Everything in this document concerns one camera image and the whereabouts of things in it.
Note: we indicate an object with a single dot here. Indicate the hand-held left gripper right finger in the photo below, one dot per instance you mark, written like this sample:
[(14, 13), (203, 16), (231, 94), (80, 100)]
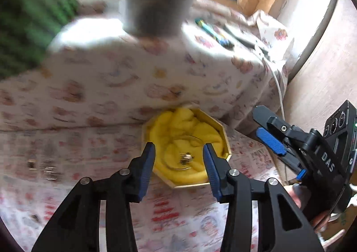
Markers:
[(211, 169)]

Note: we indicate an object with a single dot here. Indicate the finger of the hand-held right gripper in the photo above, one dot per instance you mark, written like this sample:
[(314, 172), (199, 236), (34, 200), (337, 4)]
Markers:
[(292, 164), (270, 140)]

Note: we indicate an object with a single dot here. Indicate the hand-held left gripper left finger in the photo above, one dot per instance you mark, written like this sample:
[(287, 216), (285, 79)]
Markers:
[(148, 163)]

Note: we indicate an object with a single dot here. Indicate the small metal jewelry piece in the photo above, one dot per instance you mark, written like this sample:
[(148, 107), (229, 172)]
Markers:
[(186, 159)]

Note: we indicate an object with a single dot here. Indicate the yellow octagonal jewelry box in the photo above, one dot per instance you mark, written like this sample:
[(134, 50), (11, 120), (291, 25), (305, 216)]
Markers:
[(178, 140)]

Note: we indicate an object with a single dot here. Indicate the silver jewelry piece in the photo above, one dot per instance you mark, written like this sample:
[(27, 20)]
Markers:
[(50, 173)]

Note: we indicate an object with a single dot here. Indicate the small dark jewelry piece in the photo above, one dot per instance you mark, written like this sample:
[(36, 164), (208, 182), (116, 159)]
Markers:
[(35, 217)]

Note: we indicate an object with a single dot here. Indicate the person's right hand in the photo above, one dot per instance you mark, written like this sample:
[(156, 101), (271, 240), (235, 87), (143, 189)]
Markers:
[(298, 196)]

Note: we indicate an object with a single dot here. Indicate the clear round bangle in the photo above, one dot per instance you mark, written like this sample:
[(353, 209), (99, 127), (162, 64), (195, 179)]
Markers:
[(181, 154)]

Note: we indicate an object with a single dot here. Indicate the printed paper mat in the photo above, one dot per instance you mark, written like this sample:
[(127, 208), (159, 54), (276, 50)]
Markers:
[(83, 173)]

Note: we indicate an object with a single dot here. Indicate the printed cartoon blanket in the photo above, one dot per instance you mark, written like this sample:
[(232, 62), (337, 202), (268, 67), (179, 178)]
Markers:
[(134, 73)]

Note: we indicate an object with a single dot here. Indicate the dark flat device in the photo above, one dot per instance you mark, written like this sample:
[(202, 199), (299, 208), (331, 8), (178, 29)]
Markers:
[(244, 37)]

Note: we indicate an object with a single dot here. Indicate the bundle of coloured pens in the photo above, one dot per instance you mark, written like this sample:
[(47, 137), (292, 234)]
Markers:
[(214, 32)]

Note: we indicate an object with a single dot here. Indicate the green cloth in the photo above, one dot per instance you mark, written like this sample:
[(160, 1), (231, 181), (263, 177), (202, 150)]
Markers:
[(30, 14)]

